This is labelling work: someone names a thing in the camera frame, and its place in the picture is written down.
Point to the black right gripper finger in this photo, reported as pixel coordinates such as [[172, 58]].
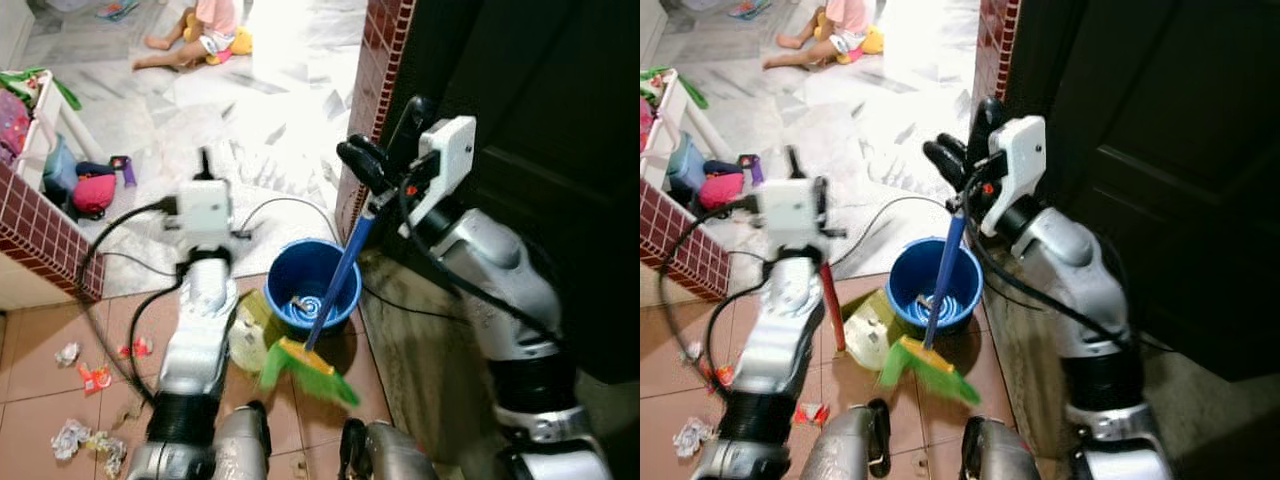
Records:
[[412, 130], [365, 165], [988, 125], [945, 163]]

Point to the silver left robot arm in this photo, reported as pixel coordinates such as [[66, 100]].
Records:
[[195, 330], [785, 330]]

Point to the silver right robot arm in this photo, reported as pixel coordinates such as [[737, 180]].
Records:
[[1080, 270], [500, 270]]

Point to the blue plastic bucket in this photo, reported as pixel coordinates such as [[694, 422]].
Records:
[[910, 280], [290, 280]]

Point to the small purple item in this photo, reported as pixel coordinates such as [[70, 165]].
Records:
[[128, 172], [755, 170]]

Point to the pink bag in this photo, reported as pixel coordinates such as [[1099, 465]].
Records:
[[93, 192], [720, 190]]

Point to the dark wooden door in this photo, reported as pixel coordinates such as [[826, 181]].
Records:
[[1180, 150], [540, 150]]

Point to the yellow plush toy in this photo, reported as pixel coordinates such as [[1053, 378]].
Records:
[[873, 42], [242, 42]]

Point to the blue plastic container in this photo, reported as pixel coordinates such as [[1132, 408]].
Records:
[[60, 170], [688, 158]]

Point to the seated small child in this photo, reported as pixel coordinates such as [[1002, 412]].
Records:
[[215, 15], [850, 15]]

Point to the white plastic rack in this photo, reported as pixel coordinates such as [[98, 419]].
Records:
[[672, 110], [45, 110]]

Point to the small crumpled white paper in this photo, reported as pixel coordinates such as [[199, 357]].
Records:
[[693, 352], [67, 354]]

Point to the red snack wrapper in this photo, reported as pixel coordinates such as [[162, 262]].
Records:
[[95, 378], [812, 413], [722, 375]]

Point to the grey left robot leg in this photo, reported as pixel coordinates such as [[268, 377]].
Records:
[[845, 440], [242, 440]]

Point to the grey robot leg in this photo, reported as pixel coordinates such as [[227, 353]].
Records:
[[1005, 455], [390, 455], [845, 440], [242, 440]]

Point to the pink and blue slipper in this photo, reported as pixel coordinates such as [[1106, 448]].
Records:
[[748, 8], [118, 8]]

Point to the grey right robot leg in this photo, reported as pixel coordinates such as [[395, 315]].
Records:
[[390, 455], [1005, 455]]

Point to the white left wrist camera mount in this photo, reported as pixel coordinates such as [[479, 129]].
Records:
[[788, 208], [205, 212]]

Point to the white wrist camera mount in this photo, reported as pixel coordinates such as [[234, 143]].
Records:
[[450, 160], [205, 212], [788, 208], [1020, 165]]

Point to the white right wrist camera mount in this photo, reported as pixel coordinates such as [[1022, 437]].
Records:
[[1020, 165], [450, 160]]

